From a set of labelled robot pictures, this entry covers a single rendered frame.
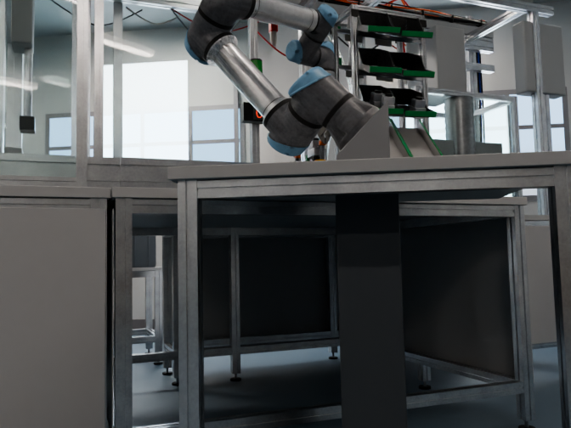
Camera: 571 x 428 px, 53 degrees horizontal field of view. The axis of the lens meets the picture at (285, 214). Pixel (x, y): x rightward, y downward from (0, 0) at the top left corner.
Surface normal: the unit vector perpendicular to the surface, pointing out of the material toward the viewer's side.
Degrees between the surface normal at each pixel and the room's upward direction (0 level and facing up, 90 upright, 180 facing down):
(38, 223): 90
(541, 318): 90
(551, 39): 90
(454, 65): 90
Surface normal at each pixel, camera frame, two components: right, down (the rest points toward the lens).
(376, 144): -0.11, -0.08
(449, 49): 0.36, -0.08
